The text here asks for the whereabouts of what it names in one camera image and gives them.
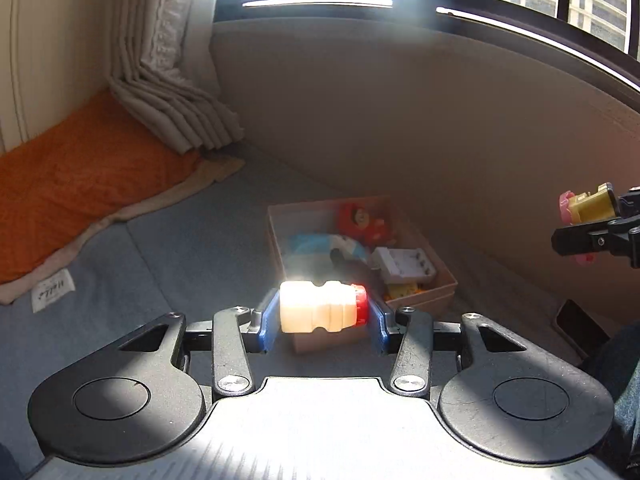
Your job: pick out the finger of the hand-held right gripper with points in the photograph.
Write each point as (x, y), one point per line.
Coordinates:
(629, 204)
(590, 237)

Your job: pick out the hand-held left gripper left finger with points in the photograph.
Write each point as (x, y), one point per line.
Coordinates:
(270, 320)

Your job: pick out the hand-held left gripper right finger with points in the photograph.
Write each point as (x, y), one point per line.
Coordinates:
(377, 322)

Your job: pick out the yellow toy with pink base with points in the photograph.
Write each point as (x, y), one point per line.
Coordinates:
(590, 205)

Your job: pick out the white bottle with red cap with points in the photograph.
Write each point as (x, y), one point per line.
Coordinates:
(315, 307)

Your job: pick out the white toy block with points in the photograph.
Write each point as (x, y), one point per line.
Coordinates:
(405, 262)

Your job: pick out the red toy figure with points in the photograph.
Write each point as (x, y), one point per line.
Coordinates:
(362, 222)

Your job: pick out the pink cardboard box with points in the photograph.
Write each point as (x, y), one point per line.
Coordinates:
(310, 215)

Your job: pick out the pink yellow toy block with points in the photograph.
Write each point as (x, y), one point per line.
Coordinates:
(402, 290)

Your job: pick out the black phone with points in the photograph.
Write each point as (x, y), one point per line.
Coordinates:
(580, 327)

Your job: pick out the blue grey fleece blanket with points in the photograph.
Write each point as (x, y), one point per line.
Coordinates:
(200, 260)

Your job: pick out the person's leg in jeans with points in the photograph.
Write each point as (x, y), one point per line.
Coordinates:
(620, 375)

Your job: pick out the white fabric label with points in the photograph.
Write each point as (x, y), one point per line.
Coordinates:
(52, 291)

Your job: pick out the grey pleated curtain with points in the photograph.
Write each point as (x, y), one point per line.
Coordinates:
(170, 105)

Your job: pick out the orange textured blanket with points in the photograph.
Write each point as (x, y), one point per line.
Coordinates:
(75, 185)

